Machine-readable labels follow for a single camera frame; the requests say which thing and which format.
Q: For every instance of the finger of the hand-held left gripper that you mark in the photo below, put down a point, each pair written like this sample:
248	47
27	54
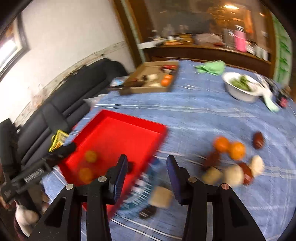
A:
34	173

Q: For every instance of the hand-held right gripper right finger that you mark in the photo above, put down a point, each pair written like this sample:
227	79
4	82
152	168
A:
174	180

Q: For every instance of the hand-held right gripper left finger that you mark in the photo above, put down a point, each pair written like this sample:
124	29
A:
119	183

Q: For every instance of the orange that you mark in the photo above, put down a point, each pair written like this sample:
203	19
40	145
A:
237	150
166	82
221	144
85	174
91	156
168	76

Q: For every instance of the dark red jujube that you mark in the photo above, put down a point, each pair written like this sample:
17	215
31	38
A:
211	160
247	175
258	140

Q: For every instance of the red tray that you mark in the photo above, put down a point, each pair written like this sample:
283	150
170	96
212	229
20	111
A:
120	136

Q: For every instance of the white cloth bundle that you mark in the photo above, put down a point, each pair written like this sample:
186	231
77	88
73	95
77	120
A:
24	217

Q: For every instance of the yellow snack packet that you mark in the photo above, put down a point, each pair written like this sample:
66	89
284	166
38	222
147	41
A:
57	140

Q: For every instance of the blue plaid tablecloth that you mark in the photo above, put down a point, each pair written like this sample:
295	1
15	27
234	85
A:
196	111

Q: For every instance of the black sofa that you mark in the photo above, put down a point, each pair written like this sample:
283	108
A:
69	92

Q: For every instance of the cardboard box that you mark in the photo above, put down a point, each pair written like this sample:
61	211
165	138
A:
143	90

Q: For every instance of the blue and white packet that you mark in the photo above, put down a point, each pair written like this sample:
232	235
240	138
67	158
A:
119	81

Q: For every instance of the white bowl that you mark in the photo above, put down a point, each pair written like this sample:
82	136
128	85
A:
240	95

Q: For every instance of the cluster of red jujubes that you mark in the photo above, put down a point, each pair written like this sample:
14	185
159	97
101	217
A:
168	68

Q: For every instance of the green leafy vegetables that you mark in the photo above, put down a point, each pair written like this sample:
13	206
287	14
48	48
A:
241	82

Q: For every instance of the green cloth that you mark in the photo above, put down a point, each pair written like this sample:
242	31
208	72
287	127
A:
211	67

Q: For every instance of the white sock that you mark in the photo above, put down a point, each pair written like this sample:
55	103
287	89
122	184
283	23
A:
269	99

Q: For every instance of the window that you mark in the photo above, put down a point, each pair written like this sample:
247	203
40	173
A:
9	51

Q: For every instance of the wooden cabinet with glass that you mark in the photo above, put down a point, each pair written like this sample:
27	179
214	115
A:
196	54

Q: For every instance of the dark jar with red label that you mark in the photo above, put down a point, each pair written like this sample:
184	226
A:
282	100

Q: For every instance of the flat white box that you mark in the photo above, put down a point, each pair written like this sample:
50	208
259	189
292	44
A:
150	44

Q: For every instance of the crumpled clear plastic bag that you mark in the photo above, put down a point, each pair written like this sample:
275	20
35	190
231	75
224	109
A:
208	39

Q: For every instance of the white carton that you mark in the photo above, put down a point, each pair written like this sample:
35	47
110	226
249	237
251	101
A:
262	53
251	49

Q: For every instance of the glass pitcher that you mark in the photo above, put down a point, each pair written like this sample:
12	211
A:
229	38

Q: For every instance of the pink bottle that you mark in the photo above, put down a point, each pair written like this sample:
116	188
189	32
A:
240	42

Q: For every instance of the bamboo wall painting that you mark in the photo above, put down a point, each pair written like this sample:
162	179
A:
283	51

